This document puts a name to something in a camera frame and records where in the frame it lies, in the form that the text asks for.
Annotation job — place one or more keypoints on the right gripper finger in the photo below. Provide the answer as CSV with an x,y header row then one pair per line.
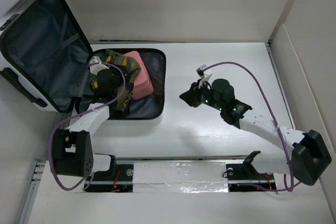
x,y
191,100
189,94

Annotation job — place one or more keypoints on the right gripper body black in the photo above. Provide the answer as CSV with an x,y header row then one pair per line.
x,y
203,95

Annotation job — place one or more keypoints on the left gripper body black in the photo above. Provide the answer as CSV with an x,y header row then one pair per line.
x,y
115,90

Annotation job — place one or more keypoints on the camouflage orange fabric bag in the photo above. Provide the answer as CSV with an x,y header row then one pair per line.
x,y
124,73

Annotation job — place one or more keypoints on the pink zippered pouch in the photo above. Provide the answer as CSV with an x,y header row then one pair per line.
x,y
142,84

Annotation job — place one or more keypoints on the white black hard-shell suitcase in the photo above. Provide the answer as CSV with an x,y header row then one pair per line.
x,y
45,55

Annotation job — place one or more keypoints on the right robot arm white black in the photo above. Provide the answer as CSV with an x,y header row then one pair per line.
x,y
306,155

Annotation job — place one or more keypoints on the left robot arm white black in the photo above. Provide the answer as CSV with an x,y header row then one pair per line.
x,y
70,150

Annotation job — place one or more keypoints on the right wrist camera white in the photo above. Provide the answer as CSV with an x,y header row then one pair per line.
x,y
204,74

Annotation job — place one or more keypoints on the silver taped mounting rail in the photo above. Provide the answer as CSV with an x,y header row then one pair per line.
x,y
178,176

